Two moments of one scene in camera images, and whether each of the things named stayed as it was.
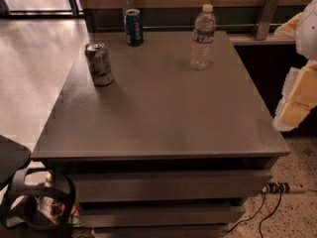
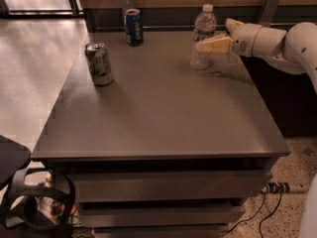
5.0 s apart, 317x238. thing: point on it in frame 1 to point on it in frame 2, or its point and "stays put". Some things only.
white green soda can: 99,63 stays put
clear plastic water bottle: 201,55 stays put
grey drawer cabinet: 160,150 stays put
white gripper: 307,34 to 245,40
